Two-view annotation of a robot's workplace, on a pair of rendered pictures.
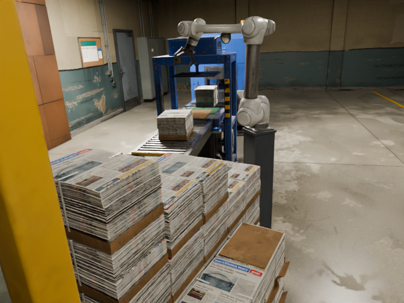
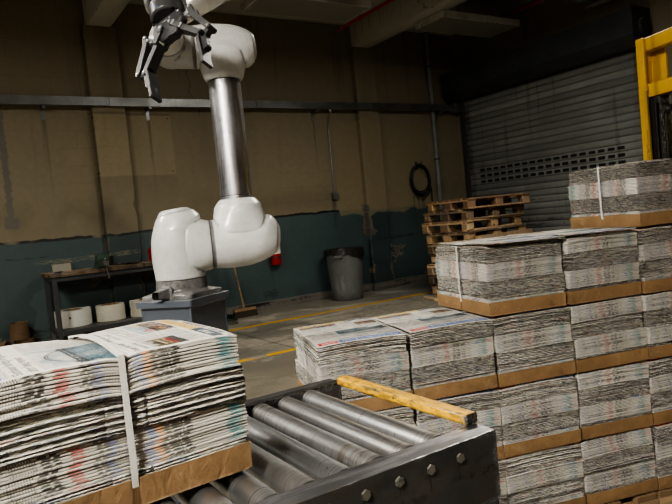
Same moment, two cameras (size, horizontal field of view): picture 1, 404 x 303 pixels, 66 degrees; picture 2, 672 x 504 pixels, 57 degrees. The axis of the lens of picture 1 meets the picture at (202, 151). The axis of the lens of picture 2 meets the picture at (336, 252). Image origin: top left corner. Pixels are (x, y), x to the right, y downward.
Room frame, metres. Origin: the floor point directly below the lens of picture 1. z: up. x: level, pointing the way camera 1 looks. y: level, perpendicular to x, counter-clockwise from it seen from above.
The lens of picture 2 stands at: (3.48, 1.24, 1.19)
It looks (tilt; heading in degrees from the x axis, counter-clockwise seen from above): 3 degrees down; 225
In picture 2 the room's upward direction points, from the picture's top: 6 degrees counter-clockwise
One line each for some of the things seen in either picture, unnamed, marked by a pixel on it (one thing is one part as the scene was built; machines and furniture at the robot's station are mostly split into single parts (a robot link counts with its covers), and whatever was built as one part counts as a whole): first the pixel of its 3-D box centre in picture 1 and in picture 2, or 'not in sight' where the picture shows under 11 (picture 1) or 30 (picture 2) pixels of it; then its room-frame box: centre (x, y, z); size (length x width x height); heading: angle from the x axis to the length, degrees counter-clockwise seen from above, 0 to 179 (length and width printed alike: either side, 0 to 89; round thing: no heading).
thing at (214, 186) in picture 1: (187, 185); (495, 274); (1.55, 0.09, 0.95); 0.38 x 0.29 x 0.23; 61
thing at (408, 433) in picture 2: (160, 154); (365, 421); (2.57, 0.37, 0.78); 0.47 x 0.05 x 0.05; 77
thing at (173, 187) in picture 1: (149, 186); (566, 232); (1.30, 0.25, 1.07); 0.37 x 0.28 x 0.01; 61
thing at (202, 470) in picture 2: (174, 135); (172, 447); (2.95, 0.27, 0.83); 0.29 x 0.16 x 0.04; 81
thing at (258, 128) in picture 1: (257, 125); (178, 288); (2.47, -0.47, 1.03); 0.22 x 0.18 x 0.06; 21
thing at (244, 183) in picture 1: (201, 252); (475, 428); (1.66, 0.03, 0.42); 1.17 x 0.39 x 0.83; 150
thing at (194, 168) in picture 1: (182, 165); (496, 240); (1.56, 0.11, 1.07); 0.37 x 0.29 x 0.01; 61
